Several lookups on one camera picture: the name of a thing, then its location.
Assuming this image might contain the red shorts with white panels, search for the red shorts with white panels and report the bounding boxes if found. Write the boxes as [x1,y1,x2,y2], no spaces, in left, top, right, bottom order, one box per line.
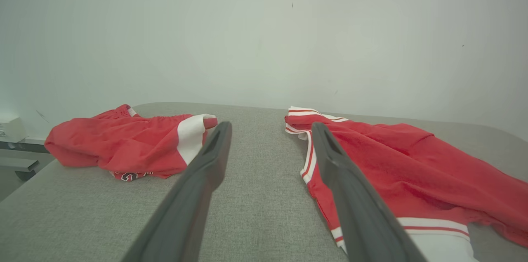
[44,104,218,182]

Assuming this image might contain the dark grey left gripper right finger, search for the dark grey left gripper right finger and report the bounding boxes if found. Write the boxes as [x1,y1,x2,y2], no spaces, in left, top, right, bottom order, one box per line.
[311,122,427,262]

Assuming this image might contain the red jersey with white stripes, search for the red jersey with white stripes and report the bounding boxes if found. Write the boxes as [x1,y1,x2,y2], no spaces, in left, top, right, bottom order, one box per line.
[284,106,528,262]

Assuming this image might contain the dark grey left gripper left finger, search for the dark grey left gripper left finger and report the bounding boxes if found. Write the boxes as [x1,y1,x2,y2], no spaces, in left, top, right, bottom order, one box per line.
[122,121,233,262]

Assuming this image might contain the white box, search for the white box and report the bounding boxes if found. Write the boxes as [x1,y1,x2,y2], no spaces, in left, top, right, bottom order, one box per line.
[0,117,28,143]

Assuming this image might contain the grey metal cart frame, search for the grey metal cart frame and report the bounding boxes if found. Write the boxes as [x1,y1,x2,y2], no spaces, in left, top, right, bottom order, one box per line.
[0,137,56,182]

